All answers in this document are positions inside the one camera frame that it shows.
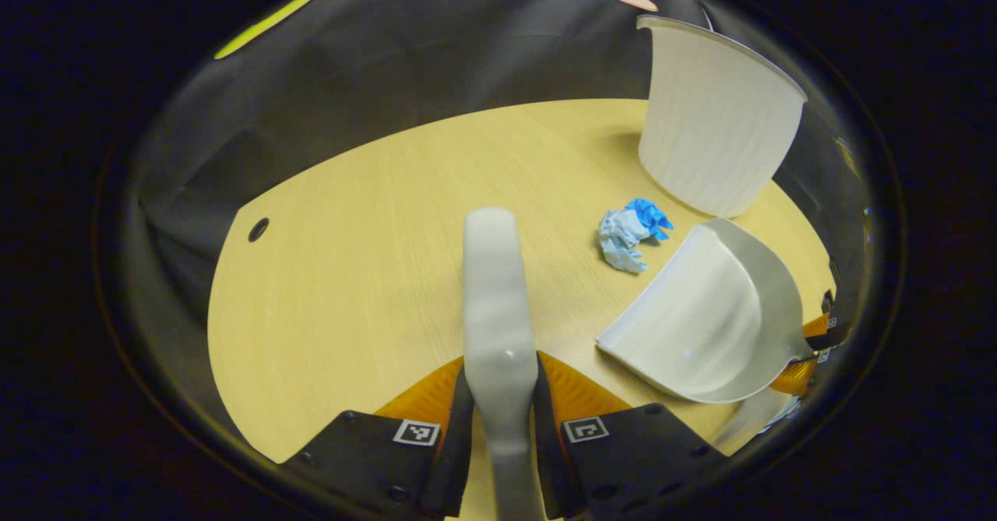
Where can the black backdrop cloth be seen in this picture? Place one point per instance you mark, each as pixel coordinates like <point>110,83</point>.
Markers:
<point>389,61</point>

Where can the white dustpan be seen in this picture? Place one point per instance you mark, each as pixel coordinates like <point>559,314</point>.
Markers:
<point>701,326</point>

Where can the small white broom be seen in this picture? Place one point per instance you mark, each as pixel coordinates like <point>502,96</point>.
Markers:
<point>498,311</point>

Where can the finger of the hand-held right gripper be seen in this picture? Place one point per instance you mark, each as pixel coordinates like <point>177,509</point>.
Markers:
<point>798,377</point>
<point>835,322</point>

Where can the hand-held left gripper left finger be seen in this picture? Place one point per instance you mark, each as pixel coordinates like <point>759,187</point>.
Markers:
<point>459,443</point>

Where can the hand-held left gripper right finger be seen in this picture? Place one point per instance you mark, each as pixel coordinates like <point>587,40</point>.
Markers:
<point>545,443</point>

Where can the white ribbed garbage bin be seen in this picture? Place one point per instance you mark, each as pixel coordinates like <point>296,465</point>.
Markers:
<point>716,116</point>

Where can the dark blue paper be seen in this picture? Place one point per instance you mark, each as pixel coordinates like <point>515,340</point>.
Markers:
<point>650,216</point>

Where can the light blue paper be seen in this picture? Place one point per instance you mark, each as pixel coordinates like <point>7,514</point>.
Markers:
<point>619,241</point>

